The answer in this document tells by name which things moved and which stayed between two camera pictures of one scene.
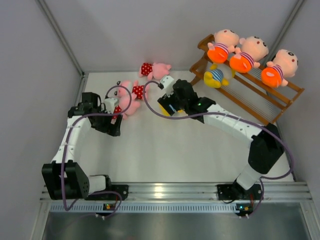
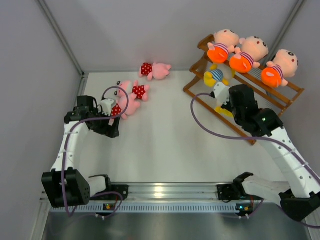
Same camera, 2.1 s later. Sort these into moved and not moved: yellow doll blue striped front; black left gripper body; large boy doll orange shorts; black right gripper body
Moved: black right gripper body
Not moved: large boy doll orange shorts; black left gripper body; yellow doll blue striped front
